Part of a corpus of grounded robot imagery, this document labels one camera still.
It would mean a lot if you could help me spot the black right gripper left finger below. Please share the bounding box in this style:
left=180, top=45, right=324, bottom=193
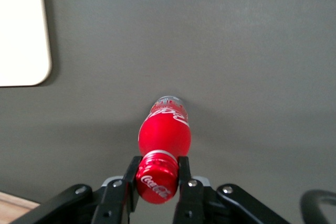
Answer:
left=90, top=156, right=144, bottom=224

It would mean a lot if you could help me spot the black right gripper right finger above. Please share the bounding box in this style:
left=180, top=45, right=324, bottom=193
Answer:
left=172, top=156, right=206, bottom=224

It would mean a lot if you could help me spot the red coke bottle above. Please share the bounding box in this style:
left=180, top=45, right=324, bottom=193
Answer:
left=135, top=94, right=193, bottom=205

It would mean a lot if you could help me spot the cream plastic tray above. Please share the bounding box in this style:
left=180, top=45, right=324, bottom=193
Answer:
left=0, top=0, right=53, bottom=88

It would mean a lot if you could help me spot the light wooden board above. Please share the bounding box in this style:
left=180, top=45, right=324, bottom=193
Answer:
left=0, top=191, right=40, bottom=224

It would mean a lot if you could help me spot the black cable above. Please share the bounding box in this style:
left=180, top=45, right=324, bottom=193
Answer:
left=300, top=189, right=336, bottom=224

